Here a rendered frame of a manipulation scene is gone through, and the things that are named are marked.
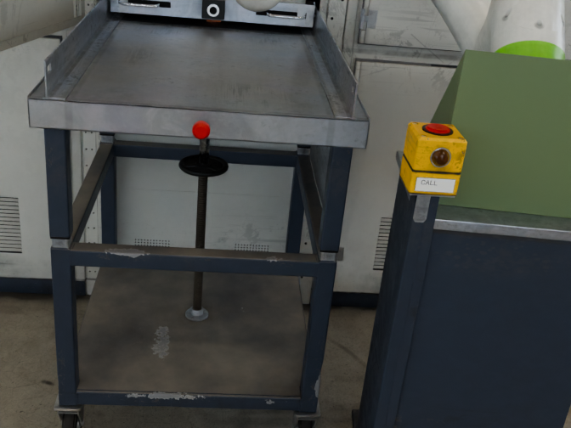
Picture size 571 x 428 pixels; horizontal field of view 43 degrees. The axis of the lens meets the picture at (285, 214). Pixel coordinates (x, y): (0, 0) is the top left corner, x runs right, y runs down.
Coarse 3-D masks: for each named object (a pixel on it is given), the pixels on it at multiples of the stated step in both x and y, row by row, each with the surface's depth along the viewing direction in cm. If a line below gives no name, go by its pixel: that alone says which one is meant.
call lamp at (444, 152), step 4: (440, 148) 114; (444, 148) 114; (432, 152) 114; (436, 152) 114; (440, 152) 114; (444, 152) 114; (448, 152) 115; (432, 156) 114; (436, 156) 114; (440, 156) 114; (444, 156) 114; (448, 156) 114; (432, 160) 115; (436, 160) 114; (440, 160) 114; (444, 160) 114; (448, 160) 114; (432, 164) 115; (436, 164) 115; (440, 164) 114; (444, 164) 114
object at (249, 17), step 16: (112, 0) 192; (128, 0) 193; (144, 0) 193; (160, 0) 193; (176, 0) 193; (192, 0) 194; (176, 16) 195; (192, 16) 195; (224, 16) 196; (240, 16) 196; (256, 16) 196
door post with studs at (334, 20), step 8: (320, 0) 193; (328, 0) 193; (336, 0) 193; (344, 0) 193; (320, 8) 194; (328, 8) 194; (336, 8) 194; (344, 8) 194; (328, 16) 194; (336, 16) 195; (328, 24) 195; (336, 24) 196; (336, 32) 196; (336, 40) 197; (320, 200) 218; (304, 248) 225; (304, 280) 230; (304, 288) 231; (304, 296) 233
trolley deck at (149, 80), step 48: (144, 48) 169; (192, 48) 173; (240, 48) 178; (288, 48) 182; (96, 96) 135; (144, 96) 137; (192, 96) 140; (240, 96) 143; (288, 96) 146; (336, 144) 138
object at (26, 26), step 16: (0, 0) 159; (16, 0) 165; (32, 0) 171; (48, 0) 178; (64, 0) 184; (0, 16) 160; (16, 16) 166; (32, 16) 172; (48, 16) 179; (64, 16) 186; (80, 16) 188; (0, 32) 161; (16, 32) 167; (32, 32) 169; (48, 32) 175; (0, 48) 158
